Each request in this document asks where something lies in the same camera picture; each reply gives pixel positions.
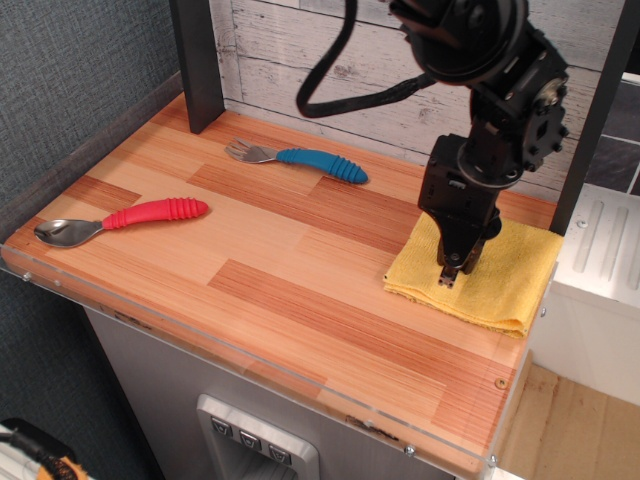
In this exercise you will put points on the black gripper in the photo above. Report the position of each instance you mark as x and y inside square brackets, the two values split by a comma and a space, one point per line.
[460, 188]

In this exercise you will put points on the yellow cloth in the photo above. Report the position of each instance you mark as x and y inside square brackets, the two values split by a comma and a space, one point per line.
[505, 289]

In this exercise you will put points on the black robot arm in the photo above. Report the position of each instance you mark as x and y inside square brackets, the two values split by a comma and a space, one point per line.
[517, 82]

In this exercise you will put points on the white drainer sink unit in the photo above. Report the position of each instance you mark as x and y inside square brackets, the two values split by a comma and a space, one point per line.
[588, 331]

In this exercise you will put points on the clear acrylic edge guard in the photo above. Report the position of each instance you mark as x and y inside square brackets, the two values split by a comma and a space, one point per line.
[316, 326]

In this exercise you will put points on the silver dispenser panel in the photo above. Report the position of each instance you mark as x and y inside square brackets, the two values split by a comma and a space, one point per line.
[243, 446]

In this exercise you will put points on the grey cabinet front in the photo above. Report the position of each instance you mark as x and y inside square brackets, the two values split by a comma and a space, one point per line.
[162, 383]

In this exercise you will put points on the orange object at corner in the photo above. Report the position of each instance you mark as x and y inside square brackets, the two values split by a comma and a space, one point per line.
[54, 468]

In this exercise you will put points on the blue handled fork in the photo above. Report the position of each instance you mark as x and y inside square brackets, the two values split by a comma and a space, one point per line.
[334, 165]

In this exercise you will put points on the dark right upright post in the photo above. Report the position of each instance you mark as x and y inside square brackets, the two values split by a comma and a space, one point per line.
[614, 67]

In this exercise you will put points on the dark upright post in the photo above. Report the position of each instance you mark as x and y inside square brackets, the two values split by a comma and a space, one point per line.
[198, 60]
[614, 67]

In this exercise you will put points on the dark left upright post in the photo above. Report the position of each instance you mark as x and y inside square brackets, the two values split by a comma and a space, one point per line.
[198, 60]

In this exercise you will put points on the red handled spoon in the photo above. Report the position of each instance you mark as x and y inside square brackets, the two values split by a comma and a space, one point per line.
[69, 233]

